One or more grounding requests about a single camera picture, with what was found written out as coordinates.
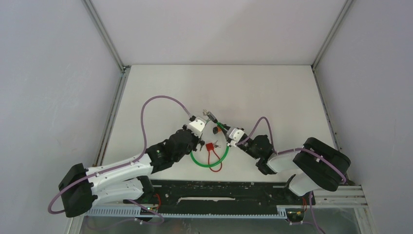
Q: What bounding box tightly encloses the red cable lock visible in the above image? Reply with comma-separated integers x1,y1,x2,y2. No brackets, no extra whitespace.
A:
205,142,223,173

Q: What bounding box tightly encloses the small silver lock key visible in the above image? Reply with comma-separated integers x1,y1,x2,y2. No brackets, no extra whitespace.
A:
213,141,221,148

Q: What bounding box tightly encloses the orange padlock with keys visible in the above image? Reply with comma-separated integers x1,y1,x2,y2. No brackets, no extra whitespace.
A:
212,126,222,135

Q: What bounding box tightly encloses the green cable lock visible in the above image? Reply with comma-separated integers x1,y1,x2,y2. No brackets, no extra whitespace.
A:
189,112,229,173

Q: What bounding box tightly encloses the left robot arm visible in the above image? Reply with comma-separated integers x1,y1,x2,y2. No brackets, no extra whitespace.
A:
58,126,203,217

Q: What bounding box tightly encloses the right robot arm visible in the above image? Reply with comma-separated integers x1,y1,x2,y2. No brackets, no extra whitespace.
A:
237,135,351,204

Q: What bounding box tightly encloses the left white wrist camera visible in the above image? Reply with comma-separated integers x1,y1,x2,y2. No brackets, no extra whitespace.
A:
187,116,207,135

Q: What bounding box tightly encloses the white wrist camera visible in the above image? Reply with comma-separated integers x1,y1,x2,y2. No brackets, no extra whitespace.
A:
187,116,207,135
225,127,244,147

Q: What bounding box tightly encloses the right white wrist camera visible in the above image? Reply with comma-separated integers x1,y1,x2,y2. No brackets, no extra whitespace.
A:
225,127,244,147

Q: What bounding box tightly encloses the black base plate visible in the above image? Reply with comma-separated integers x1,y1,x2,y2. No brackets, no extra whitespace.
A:
136,179,310,215

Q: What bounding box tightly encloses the grey cable duct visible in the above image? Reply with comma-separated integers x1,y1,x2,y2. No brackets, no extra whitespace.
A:
86,206,287,219

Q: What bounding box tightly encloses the left aluminium corner post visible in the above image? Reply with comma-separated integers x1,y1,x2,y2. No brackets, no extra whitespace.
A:
81,0,125,73

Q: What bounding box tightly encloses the aluminium corner post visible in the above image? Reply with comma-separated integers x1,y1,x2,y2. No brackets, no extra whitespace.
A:
311,0,356,71
81,0,125,73

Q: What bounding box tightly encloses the aluminium front frame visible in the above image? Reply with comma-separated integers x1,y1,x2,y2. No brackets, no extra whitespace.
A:
66,186,377,234

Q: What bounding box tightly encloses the right aluminium corner post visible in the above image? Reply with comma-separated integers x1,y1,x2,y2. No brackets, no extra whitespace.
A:
311,0,356,71

